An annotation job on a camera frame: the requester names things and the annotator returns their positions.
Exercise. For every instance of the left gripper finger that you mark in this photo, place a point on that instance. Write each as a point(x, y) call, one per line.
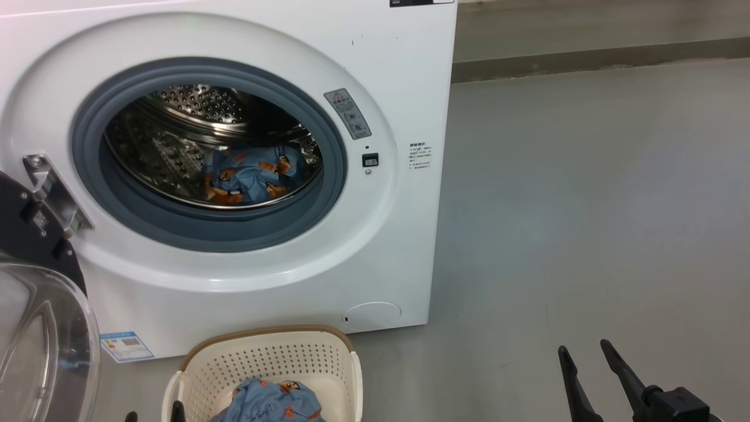
point(178, 413)
point(131, 417)

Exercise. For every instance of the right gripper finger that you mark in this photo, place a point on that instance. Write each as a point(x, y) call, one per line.
point(580, 392)
point(630, 384)

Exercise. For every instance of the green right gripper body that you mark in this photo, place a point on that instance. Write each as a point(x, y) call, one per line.
point(679, 407)

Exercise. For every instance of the blue bear print garment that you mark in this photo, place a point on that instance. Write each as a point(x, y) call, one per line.
point(263, 404)

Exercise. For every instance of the black round glass washer door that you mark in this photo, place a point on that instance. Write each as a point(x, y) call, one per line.
point(17, 234)

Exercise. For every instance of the bear print garment cream inside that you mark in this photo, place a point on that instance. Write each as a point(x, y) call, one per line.
point(252, 176)

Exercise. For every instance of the grey rubber door gasket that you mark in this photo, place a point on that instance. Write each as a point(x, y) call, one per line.
point(205, 231)

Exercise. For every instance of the silver metal door hinge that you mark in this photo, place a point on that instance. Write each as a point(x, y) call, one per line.
point(55, 196)

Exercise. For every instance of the white front-load washing machine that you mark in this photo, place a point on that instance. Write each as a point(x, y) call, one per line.
point(381, 264)

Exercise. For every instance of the perforated steel washer drum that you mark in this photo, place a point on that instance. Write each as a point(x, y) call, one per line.
point(164, 158)

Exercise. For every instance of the black door latch socket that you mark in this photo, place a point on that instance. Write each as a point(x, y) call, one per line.
point(370, 160)

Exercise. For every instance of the black washer control panel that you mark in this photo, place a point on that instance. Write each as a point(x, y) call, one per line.
point(422, 3)

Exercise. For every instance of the blue energy label sticker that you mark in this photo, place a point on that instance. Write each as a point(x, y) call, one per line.
point(126, 347)

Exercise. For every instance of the cream perforated laundry basket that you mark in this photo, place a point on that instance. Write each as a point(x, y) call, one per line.
point(263, 357)

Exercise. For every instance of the round white filter cover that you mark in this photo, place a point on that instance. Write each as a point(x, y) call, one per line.
point(375, 315)

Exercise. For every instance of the black printed text label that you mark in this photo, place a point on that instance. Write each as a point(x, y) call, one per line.
point(420, 155)

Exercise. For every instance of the grey warning sticker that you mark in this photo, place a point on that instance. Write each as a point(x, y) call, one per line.
point(348, 114)

